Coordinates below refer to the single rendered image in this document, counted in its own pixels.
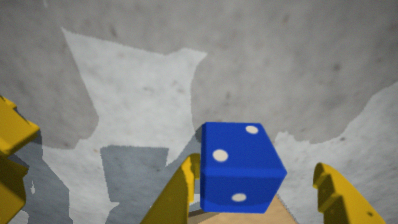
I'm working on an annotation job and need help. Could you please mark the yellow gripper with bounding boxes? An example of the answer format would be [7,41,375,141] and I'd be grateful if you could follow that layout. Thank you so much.
[140,153,386,224]

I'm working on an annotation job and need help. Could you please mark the blue die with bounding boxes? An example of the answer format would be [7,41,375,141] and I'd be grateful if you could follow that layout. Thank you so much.
[200,122,287,214]

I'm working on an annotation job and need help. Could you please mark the tan square mat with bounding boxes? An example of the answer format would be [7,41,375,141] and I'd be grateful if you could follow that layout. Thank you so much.
[187,195,297,224]

